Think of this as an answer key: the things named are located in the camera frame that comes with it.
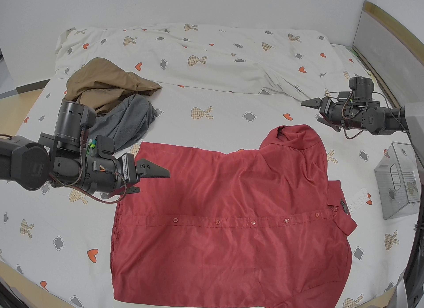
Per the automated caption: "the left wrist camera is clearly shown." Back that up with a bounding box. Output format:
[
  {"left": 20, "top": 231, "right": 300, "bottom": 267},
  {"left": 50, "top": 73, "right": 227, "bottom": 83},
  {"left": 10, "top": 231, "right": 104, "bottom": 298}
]
[{"left": 96, "top": 135, "right": 115, "bottom": 158}]

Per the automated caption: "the grey garment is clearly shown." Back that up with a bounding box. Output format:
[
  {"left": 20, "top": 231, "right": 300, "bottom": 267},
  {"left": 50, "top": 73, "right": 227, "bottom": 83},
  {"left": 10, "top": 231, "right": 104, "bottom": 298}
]
[{"left": 88, "top": 94, "right": 156, "bottom": 153}]

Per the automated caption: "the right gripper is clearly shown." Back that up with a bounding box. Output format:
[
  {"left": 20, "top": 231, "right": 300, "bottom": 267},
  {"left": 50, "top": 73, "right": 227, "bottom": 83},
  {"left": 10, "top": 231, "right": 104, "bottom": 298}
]
[{"left": 300, "top": 97, "right": 363, "bottom": 132}]

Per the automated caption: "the white printed quilt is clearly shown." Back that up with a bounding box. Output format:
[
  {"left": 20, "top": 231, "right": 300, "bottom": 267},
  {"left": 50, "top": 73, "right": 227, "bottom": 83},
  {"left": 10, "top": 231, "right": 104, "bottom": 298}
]
[{"left": 54, "top": 23, "right": 366, "bottom": 116}]

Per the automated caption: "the bed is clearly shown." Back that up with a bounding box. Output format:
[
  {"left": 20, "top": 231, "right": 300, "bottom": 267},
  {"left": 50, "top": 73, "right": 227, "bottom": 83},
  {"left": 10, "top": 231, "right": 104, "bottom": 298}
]
[{"left": 0, "top": 0, "right": 424, "bottom": 308}]

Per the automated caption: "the brown garment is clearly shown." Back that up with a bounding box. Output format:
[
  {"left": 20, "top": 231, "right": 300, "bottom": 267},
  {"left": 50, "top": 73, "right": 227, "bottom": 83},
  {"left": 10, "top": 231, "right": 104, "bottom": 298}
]
[{"left": 63, "top": 57, "right": 163, "bottom": 116}]

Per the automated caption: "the red shirt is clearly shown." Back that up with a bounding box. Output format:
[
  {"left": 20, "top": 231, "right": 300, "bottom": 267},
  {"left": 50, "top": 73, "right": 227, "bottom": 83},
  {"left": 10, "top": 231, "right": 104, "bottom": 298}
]
[{"left": 109, "top": 125, "right": 372, "bottom": 303}]

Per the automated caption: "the clear plastic box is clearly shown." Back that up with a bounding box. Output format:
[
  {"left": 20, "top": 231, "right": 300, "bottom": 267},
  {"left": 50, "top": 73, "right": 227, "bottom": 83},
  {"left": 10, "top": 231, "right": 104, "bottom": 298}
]
[{"left": 374, "top": 142, "right": 423, "bottom": 220}]

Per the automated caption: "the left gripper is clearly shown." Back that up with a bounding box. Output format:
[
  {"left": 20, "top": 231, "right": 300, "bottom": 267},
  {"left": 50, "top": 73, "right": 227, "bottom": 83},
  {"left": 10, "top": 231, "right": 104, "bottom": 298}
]
[{"left": 79, "top": 152, "right": 171, "bottom": 198}]

